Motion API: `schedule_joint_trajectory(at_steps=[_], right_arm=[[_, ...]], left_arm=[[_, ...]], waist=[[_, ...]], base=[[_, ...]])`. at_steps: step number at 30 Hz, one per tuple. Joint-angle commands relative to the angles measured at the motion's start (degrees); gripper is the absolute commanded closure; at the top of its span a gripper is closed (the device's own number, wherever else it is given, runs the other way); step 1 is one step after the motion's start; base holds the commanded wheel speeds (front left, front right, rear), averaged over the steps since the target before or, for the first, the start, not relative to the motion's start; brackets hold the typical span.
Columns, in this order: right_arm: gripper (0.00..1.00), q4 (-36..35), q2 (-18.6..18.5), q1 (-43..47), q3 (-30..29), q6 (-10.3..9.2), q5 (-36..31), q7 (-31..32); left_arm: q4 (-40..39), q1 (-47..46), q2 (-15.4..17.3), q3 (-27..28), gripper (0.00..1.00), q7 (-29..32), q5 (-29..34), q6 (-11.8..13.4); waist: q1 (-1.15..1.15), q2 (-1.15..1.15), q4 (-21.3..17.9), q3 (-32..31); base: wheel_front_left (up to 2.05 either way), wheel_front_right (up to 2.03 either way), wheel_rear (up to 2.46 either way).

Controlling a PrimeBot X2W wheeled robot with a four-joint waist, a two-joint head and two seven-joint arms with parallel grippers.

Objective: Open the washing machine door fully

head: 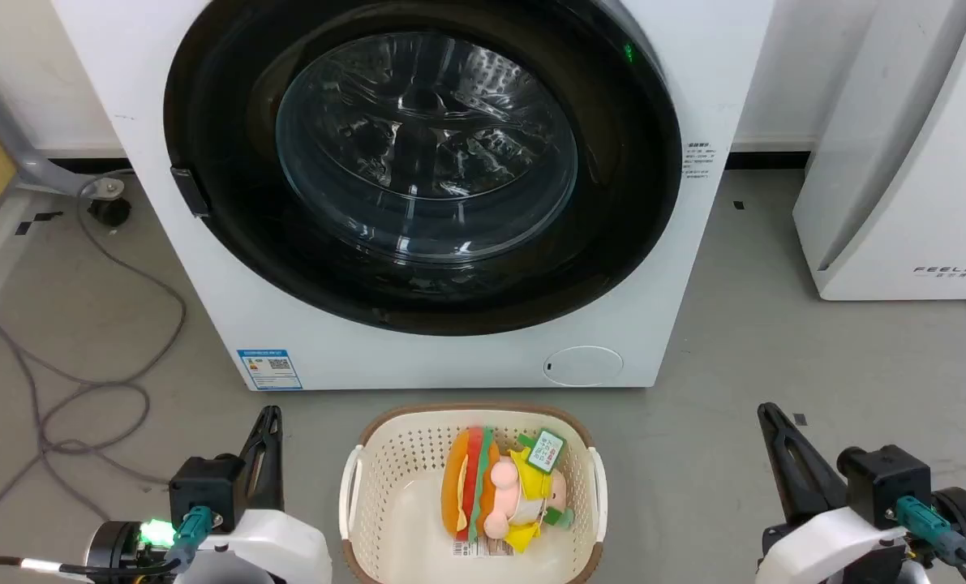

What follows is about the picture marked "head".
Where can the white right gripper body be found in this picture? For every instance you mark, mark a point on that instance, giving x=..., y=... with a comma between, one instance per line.
x=823, y=547

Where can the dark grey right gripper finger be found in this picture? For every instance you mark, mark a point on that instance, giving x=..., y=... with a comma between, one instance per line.
x=819, y=478
x=779, y=462

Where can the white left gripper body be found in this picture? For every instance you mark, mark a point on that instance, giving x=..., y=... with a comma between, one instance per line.
x=276, y=547

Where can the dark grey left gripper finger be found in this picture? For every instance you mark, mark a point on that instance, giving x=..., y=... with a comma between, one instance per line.
x=251, y=454
x=272, y=462

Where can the left arm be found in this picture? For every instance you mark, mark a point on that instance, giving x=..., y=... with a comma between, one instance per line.
x=113, y=545

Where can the right arm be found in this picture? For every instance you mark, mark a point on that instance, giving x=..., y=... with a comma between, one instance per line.
x=965, y=519

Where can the black round glass washer door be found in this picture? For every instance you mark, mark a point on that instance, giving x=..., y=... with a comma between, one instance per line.
x=426, y=162

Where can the white front-load washing machine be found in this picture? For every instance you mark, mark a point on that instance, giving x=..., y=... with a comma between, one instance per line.
x=718, y=73

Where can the cream perforated laundry basket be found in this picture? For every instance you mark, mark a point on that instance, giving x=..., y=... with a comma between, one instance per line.
x=393, y=487

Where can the hamburger plush toy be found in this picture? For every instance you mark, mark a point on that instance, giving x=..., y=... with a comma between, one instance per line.
x=468, y=483

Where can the round white filter cover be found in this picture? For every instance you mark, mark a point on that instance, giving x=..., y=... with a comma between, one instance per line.
x=584, y=366

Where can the green and white hang tag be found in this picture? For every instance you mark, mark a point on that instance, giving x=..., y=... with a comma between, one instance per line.
x=547, y=450

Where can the pink doll in yellow clothes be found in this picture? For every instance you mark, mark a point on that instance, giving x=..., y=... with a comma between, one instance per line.
x=523, y=499

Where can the black caster wheel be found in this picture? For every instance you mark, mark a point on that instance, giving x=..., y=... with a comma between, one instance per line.
x=109, y=210

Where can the small text warning sticker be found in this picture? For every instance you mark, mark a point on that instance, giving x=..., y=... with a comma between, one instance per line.
x=699, y=160

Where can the white air purifier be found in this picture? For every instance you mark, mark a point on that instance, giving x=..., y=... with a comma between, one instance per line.
x=904, y=162

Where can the grey metal stand leg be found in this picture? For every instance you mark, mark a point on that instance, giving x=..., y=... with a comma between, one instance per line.
x=20, y=146

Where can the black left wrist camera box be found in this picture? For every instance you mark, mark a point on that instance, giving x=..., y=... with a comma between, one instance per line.
x=203, y=491

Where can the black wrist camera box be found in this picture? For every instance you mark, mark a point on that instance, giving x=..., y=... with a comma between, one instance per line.
x=203, y=491
x=888, y=483

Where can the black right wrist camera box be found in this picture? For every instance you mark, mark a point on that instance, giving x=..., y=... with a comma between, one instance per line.
x=888, y=483

